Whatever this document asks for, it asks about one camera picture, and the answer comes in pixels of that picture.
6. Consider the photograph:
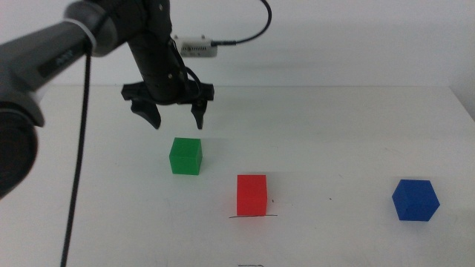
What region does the blue cube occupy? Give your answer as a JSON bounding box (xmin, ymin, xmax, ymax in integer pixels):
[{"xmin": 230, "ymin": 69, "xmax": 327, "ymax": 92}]
[{"xmin": 391, "ymin": 179, "xmax": 441, "ymax": 223}]

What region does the green cube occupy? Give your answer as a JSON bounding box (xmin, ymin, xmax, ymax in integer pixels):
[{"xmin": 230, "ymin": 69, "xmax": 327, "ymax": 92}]
[{"xmin": 168, "ymin": 137, "xmax": 203, "ymax": 176}]

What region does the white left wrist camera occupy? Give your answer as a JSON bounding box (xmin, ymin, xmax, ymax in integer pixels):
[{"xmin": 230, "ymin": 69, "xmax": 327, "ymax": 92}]
[{"xmin": 172, "ymin": 35, "xmax": 218, "ymax": 59}]

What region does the black hanging arm cable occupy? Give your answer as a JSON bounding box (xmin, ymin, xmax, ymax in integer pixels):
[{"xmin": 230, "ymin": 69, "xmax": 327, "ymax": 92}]
[{"xmin": 60, "ymin": 44, "xmax": 93, "ymax": 267}]

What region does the black camera cable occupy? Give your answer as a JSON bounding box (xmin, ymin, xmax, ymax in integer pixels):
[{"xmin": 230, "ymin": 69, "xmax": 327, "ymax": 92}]
[{"xmin": 211, "ymin": 0, "xmax": 272, "ymax": 47}]

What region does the red cube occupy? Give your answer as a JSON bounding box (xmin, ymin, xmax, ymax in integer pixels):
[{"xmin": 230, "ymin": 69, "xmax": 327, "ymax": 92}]
[{"xmin": 236, "ymin": 174, "xmax": 268, "ymax": 217}]

